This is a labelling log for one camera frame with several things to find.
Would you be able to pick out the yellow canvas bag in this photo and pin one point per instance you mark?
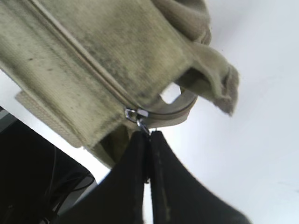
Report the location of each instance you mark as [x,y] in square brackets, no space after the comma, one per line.
[81,63]

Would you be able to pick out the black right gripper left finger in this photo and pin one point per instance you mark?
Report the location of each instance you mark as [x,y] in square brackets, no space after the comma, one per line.
[118,199]

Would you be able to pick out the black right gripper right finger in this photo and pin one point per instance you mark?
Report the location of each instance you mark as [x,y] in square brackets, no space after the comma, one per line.
[177,197]

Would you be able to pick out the silver zipper pull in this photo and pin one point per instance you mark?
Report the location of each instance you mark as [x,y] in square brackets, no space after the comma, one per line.
[138,116]

